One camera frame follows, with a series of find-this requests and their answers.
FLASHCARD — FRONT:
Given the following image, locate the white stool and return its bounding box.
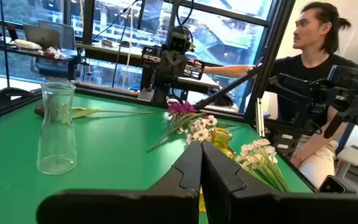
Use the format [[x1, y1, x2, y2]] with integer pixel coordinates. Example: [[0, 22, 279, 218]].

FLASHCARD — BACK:
[[336, 146, 358, 183]]

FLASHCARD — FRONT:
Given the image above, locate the purple flower bunch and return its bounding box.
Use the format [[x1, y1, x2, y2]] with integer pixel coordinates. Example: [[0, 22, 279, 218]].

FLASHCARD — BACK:
[[147, 100, 208, 152]]

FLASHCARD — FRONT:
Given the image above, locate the white cloth bundle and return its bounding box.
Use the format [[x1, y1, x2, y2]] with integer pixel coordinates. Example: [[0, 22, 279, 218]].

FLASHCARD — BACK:
[[13, 39, 43, 50]]

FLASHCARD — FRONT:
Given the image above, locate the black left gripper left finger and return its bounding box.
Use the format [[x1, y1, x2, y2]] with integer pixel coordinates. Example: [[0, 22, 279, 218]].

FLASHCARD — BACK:
[[37, 141, 203, 224]]

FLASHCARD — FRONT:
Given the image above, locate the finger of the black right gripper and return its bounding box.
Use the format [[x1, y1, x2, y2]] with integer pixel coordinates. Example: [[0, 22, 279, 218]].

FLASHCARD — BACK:
[[173, 51, 188, 78], [159, 50, 174, 78]]

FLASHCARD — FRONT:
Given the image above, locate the black diagonal brace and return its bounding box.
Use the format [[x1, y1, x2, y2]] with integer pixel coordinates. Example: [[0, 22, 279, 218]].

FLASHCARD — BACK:
[[194, 63, 264, 110]]

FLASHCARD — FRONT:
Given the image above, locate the blue office chair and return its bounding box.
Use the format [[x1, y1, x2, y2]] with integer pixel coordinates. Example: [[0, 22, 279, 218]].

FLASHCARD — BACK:
[[31, 20, 77, 78]]

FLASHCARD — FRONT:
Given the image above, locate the pink tulip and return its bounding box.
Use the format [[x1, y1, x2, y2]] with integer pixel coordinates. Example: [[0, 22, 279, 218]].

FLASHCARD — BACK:
[[34, 105, 155, 121]]

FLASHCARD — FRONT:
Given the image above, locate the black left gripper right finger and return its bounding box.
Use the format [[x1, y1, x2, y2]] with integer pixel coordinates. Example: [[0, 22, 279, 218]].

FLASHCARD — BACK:
[[201, 141, 358, 224]]

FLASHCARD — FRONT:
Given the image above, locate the black frame post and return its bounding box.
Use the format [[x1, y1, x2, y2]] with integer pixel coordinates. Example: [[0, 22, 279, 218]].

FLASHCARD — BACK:
[[244, 0, 296, 124]]

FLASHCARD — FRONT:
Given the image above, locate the green table mat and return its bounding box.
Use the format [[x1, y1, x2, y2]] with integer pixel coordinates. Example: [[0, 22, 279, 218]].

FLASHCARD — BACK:
[[0, 93, 315, 224]]

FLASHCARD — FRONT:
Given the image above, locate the yellow patterned glass vase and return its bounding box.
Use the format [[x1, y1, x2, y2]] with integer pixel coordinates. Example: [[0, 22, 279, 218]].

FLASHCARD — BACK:
[[199, 127, 236, 213]]

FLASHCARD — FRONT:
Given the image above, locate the black curved chair back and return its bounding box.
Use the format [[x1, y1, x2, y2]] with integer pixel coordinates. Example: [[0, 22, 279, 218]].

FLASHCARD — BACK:
[[0, 86, 37, 106]]

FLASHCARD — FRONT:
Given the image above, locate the grey laptop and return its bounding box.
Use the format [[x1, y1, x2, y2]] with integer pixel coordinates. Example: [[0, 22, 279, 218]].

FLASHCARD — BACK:
[[22, 24, 62, 50]]

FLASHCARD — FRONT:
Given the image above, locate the white flower bunch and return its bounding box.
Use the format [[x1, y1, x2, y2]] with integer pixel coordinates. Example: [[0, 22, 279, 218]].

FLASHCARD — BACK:
[[177, 114, 241, 146], [235, 138, 291, 194]]

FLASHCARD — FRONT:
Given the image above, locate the person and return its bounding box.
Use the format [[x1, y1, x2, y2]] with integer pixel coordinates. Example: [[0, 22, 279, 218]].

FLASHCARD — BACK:
[[203, 1, 358, 189]]

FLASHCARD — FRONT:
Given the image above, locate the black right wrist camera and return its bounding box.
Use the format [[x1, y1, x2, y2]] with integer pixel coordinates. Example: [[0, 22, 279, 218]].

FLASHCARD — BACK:
[[166, 26, 196, 53]]

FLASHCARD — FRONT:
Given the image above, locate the clear glass vase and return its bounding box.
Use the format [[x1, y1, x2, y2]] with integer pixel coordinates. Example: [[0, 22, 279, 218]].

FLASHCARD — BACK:
[[37, 81, 78, 175]]

